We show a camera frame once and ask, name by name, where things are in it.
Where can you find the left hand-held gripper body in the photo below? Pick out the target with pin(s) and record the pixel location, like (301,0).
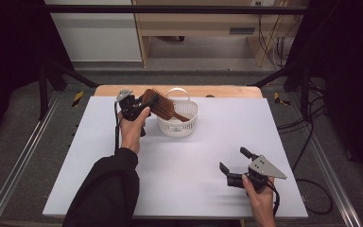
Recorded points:
(129,107)

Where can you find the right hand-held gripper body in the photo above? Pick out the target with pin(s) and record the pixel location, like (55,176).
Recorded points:
(261,171)

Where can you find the brown wooden paddle hairbrush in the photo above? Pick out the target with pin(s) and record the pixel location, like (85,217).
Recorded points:
(163,106)

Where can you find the white plastic perforated basket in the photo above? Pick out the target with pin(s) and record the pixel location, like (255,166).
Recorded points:
(178,128)

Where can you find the person's left hand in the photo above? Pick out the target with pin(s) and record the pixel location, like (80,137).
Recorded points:
(132,132)

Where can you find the person's right hand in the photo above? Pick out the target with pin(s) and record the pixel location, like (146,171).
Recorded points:
(261,206)

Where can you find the white table board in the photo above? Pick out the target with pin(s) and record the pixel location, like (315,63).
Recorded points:
(195,176)

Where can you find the yellow black tape strip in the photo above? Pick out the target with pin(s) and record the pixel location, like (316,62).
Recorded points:
(77,98)
(277,98)

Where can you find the white cabinet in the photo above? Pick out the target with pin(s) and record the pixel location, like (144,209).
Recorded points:
(97,38)

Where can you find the black metal stand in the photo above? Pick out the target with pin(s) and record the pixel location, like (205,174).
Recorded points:
(305,91)
(44,91)

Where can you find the light wooden desk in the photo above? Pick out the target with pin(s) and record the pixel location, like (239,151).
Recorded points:
(201,22)

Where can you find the black curtain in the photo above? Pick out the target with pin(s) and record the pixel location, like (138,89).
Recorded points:
(353,78)
(9,63)

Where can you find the aluminium floor rail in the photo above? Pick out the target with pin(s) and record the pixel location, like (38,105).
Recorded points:
(22,157)
(331,176)

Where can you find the black horizontal frame bar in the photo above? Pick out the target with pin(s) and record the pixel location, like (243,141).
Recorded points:
(170,9)

